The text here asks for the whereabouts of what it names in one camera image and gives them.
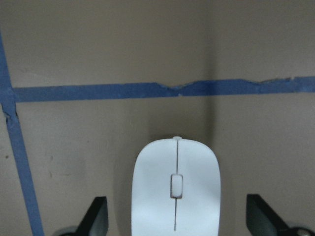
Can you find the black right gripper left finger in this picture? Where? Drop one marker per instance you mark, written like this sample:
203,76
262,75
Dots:
96,221

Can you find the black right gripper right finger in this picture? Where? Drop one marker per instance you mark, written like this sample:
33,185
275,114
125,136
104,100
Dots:
261,220

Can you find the white computer mouse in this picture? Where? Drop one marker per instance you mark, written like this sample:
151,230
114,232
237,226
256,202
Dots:
176,190

